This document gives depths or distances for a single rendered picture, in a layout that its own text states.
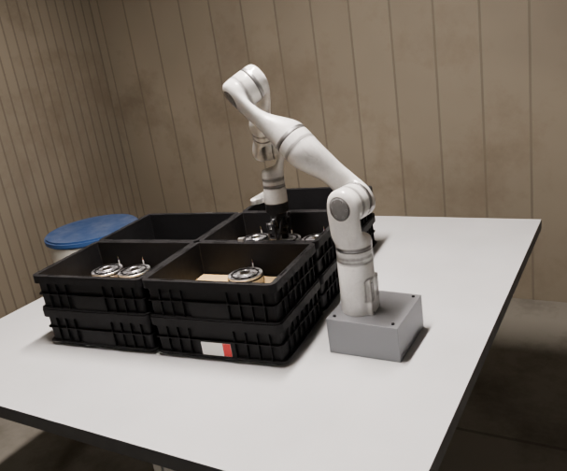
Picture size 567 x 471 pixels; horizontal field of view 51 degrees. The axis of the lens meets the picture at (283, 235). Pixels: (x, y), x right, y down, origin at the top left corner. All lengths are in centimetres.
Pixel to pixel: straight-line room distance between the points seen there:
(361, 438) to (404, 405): 14
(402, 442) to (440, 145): 222
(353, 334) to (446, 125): 190
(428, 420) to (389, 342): 25
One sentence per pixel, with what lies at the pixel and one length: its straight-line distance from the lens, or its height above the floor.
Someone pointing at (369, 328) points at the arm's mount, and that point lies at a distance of 151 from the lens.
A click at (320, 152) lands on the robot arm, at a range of 150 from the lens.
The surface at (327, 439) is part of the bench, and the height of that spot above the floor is 70.
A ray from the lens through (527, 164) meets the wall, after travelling 322.
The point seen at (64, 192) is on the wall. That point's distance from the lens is 410.
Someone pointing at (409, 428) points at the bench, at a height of 70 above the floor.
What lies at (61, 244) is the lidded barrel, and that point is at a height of 63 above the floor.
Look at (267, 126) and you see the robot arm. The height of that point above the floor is 128.
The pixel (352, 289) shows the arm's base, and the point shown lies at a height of 87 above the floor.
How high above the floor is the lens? 148
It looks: 18 degrees down
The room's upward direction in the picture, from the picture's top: 9 degrees counter-clockwise
